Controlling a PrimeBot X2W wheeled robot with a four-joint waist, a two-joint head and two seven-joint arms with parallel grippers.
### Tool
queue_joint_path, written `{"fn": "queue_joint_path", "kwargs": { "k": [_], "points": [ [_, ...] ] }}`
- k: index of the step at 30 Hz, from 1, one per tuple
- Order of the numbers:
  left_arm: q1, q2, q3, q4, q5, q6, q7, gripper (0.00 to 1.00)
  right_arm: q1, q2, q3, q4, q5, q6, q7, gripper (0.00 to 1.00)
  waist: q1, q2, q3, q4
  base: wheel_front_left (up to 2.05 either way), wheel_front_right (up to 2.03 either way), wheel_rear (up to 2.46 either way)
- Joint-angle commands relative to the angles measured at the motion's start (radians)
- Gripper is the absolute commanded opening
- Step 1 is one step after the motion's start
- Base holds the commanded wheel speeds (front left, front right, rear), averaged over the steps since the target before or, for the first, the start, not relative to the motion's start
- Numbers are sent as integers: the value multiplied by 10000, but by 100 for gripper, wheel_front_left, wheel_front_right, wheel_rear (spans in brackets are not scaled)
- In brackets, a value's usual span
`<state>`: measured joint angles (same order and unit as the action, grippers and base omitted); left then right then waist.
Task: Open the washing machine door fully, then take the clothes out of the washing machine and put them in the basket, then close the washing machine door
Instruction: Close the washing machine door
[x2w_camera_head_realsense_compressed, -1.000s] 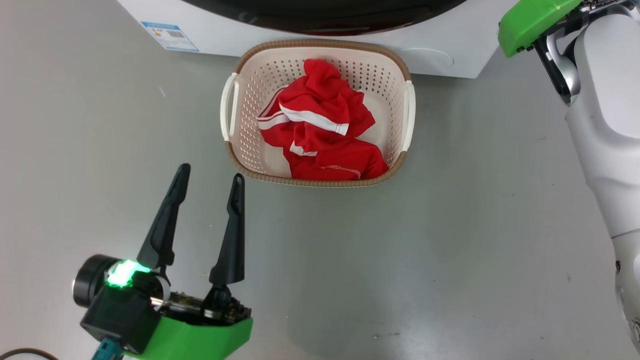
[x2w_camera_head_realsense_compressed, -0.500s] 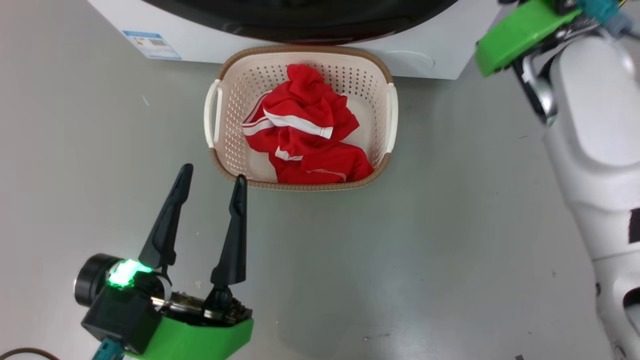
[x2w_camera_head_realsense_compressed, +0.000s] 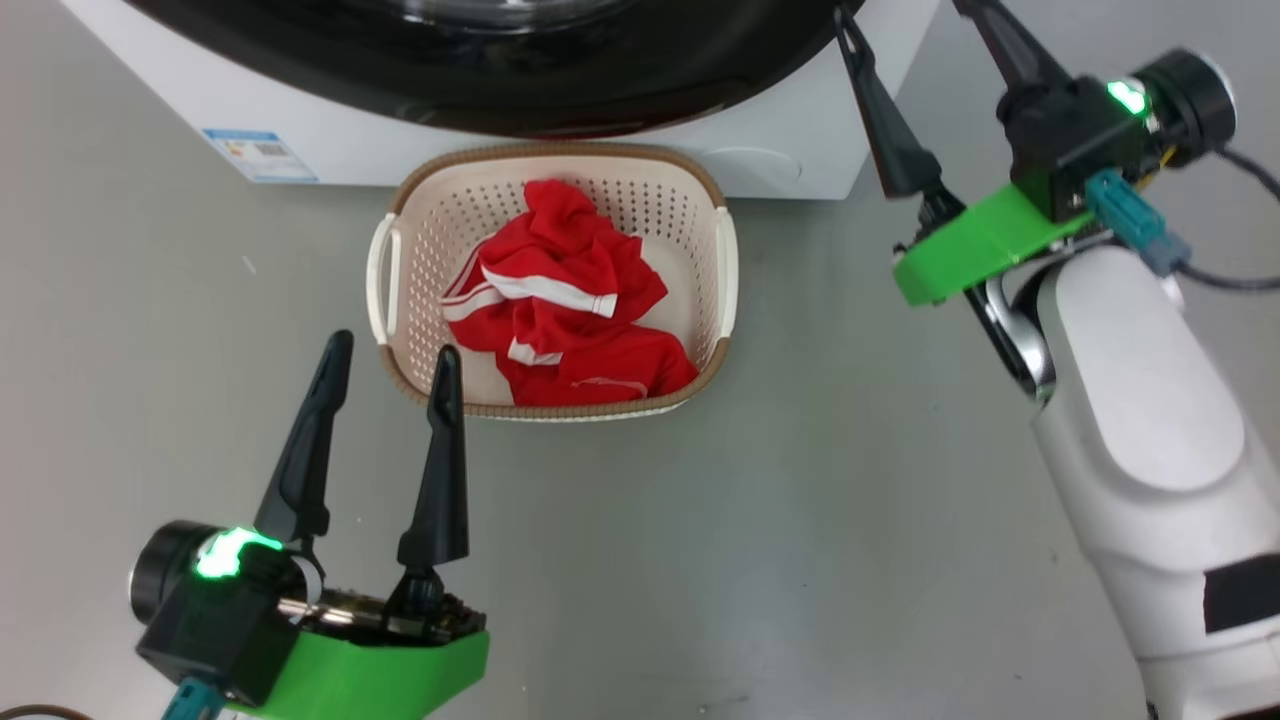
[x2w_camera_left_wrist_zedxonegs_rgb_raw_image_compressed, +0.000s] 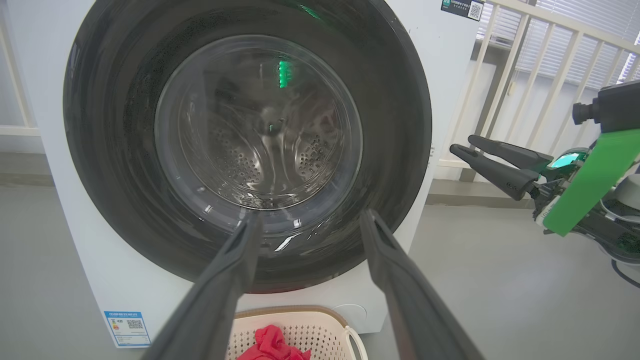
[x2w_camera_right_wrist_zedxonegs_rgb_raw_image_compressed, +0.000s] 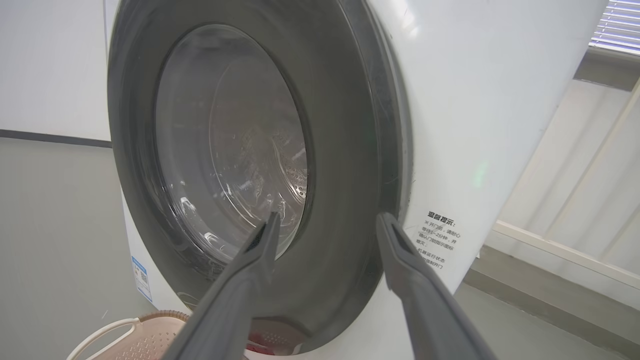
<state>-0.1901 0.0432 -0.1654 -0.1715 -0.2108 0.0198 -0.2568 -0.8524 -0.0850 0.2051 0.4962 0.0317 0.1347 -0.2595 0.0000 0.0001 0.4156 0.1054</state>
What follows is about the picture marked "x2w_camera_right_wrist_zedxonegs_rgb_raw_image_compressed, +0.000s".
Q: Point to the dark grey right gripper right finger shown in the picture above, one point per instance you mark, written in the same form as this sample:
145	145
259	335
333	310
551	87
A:
430	310

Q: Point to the white Chinese notice sticker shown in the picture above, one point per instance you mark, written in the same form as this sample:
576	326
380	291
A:
439	240

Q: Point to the white window blinds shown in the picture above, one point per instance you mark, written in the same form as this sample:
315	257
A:
620	25

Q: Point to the white front-load washing machine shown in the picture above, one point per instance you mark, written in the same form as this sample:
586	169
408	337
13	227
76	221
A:
475	100

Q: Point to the round black glass washer door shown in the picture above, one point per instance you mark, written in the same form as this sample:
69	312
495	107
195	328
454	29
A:
345	150

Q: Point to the cream perforated basket brown rim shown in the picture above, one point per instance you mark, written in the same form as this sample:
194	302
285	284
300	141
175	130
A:
130	340

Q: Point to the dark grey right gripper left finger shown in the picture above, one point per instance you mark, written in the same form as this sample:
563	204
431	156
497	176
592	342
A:
225	310

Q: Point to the white metal railing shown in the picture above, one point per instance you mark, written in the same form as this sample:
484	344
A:
575	250

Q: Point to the blue energy label sticker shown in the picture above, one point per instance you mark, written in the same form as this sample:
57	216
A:
142	279

